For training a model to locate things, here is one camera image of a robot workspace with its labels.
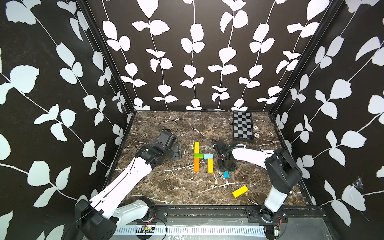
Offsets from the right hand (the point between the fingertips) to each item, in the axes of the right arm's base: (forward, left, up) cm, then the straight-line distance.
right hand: (221, 168), depth 90 cm
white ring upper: (+33, -29, -1) cm, 44 cm away
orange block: (+2, +16, +1) cm, 16 cm away
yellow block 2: (-13, -9, -1) cm, 16 cm away
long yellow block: (+1, +7, 0) cm, 7 cm away
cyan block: (-4, -2, +1) cm, 5 cm away
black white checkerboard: (+28, -18, +1) cm, 34 cm away
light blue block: (+9, +8, -1) cm, 12 cm away
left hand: (+2, +26, +18) cm, 32 cm away
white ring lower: (+26, -28, -1) cm, 38 cm away
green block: (+8, +14, 0) cm, 16 cm away
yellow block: (+14, +16, +1) cm, 21 cm away
